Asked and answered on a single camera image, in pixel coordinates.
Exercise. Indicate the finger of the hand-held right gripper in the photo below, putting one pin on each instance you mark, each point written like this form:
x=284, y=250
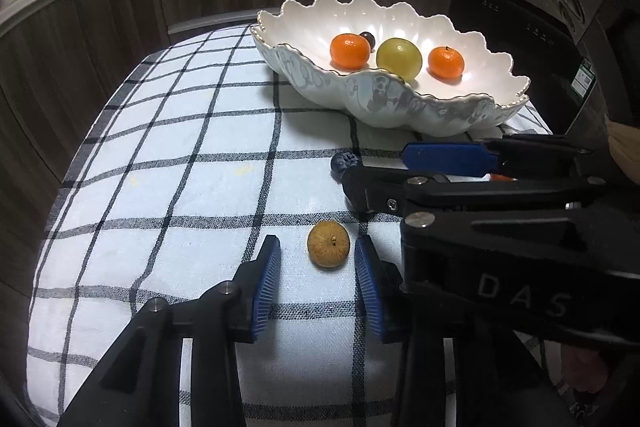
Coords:
x=440, y=155
x=380, y=189

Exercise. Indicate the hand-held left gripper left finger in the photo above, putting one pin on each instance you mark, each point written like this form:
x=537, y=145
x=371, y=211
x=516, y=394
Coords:
x=265, y=287

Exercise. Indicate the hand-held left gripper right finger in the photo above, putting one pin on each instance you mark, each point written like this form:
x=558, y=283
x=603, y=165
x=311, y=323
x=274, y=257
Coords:
x=370, y=292

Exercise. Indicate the blueberry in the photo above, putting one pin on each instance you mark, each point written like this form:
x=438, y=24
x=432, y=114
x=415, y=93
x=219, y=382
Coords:
x=345, y=163

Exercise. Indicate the brown longan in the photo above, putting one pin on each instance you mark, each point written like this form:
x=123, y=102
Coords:
x=328, y=244

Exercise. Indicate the small orange-red fruit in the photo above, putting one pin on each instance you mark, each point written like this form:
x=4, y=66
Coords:
x=501, y=178

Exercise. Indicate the white scalloped bowl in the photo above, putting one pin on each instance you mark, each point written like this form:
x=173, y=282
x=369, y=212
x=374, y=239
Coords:
x=390, y=102

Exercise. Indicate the orange tangerine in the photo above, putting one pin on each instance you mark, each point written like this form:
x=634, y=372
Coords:
x=446, y=63
x=350, y=51

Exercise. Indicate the yellow-green round fruit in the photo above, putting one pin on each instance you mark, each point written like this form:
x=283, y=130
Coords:
x=398, y=57

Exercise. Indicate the person's right hand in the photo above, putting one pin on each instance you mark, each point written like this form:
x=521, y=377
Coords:
x=582, y=367

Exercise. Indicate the black built-in dishwasher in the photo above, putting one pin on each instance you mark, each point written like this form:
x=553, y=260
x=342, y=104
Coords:
x=500, y=37

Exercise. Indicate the dark grape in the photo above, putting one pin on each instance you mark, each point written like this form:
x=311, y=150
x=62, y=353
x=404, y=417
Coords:
x=368, y=38

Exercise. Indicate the white checked cloth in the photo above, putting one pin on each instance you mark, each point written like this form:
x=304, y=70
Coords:
x=175, y=157

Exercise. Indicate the beige object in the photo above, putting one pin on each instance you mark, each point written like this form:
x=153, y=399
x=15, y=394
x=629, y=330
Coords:
x=625, y=147

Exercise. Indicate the dark wood base cabinet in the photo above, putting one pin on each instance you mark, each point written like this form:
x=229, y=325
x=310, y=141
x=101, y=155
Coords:
x=100, y=32

